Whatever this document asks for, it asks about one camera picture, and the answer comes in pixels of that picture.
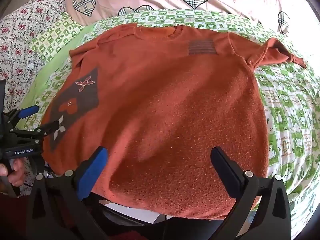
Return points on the floral pillow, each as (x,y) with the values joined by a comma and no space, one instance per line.
(17,32)

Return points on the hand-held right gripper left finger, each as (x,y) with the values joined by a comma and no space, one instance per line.
(93,171)

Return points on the green cartoon print bedsheet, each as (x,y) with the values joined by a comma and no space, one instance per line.
(287,110)

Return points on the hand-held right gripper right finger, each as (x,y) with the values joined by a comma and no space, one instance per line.
(226,166)

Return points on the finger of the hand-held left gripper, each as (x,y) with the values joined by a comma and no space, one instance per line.
(48,128)
(28,111)

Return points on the orange knit sweater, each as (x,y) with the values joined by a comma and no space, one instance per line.
(162,105)

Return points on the green cartoon print pillow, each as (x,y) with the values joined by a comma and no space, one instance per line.
(51,38)

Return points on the person's left hand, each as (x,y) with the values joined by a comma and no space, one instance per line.
(15,173)

